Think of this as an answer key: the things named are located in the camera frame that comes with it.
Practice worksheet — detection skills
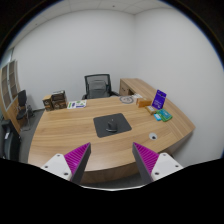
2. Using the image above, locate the round grey printed disc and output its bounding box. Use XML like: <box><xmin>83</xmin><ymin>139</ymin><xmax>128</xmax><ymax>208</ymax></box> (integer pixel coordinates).
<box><xmin>119</xmin><ymin>95</ymin><xmax>135</xmax><ymax>105</ymax></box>

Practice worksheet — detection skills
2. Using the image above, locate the wooden shelf cabinet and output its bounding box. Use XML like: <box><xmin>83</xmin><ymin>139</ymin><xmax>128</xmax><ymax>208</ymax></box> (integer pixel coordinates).
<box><xmin>0</xmin><ymin>59</ymin><xmax>24</xmax><ymax>124</ymax></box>

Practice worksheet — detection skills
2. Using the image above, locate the black computer mouse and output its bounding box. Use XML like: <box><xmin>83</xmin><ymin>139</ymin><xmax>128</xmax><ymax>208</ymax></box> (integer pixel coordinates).
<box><xmin>105</xmin><ymin>118</ymin><xmax>118</xmax><ymax>133</ymax></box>

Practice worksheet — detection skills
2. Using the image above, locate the dark grey mouse pad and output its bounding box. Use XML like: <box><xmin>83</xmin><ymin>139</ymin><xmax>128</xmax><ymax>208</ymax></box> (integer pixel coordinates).
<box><xmin>93</xmin><ymin>112</ymin><xmax>133</xmax><ymax>139</ymax></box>

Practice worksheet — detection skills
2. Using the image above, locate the black leather armchair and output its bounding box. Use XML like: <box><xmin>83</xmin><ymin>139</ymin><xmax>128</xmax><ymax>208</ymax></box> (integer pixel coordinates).
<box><xmin>0</xmin><ymin>119</ymin><xmax>22</xmax><ymax>162</ymax></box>

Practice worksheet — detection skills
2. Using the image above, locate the small tan box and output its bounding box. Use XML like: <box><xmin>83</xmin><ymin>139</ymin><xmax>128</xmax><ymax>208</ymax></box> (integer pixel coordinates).
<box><xmin>145</xmin><ymin>105</ymin><xmax>158</xmax><ymax>115</ymax></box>

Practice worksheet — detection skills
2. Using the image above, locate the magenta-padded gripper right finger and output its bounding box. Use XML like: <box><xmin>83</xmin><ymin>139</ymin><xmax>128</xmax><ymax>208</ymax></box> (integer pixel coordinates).
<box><xmin>131</xmin><ymin>142</ymin><xmax>184</xmax><ymax>185</ymax></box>

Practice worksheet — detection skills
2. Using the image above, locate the small brown cardboard box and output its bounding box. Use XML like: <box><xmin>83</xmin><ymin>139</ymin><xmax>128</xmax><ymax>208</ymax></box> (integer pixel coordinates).
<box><xmin>42</xmin><ymin>94</ymin><xmax>54</xmax><ymax>112</ymax></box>

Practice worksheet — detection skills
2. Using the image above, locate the green packet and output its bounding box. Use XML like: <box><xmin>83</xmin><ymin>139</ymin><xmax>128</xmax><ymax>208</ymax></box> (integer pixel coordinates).
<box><xmin>157</xmin><ymin>108</ymin><xmax>174</xmax><ymax>123</ymax></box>

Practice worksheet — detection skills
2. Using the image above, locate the black visitor chair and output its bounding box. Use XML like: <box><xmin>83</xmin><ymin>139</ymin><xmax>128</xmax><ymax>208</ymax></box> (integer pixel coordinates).
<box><xmin>15</xmin><ymin>89</ymin><xmax>35</xmax><ymax>131</ymax></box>

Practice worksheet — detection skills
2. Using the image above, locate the wooden side desk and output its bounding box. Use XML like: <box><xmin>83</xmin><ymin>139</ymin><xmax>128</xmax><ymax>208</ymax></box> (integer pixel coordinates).
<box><xmin>118</xmin><ymin>77</ymin><xmax>158</xmax><ymax>99</ymax></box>

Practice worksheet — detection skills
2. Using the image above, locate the purple standing card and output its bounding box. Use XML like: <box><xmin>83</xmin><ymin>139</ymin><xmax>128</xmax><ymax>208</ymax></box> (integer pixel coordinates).
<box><xmin>151</xmin><ymin>89</ymin><xmax>167</xmax><ymax>111</ymax></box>

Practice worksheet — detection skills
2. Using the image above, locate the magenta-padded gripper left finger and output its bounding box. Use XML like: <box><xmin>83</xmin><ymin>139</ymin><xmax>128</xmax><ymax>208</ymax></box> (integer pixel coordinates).
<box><xmin>40</xmin><ymin>142</ymin><xmax>92</xmax><ymax>184</ymax></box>

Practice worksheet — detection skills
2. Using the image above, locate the orange brown box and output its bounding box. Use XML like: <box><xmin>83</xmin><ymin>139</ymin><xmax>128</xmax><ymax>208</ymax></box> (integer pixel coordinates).
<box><xmin>135</xmin><ymin>98</ymin><xmax>153</xmax><ymax>108</ymax></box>

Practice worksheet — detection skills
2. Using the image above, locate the black mesh office chair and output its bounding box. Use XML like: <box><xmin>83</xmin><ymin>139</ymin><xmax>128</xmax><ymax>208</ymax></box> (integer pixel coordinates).
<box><xmin>81</xmin><ymin>73</ymin><xmax>119</xmax><ymax>100</ymax></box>

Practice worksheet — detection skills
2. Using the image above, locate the green purple printed sheet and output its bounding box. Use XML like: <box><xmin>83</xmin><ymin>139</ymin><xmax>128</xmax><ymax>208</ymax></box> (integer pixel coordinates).
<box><xmin>66</xmin><ymin>99</ymin><xmax>88</xmax><ymax>110</ymax></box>

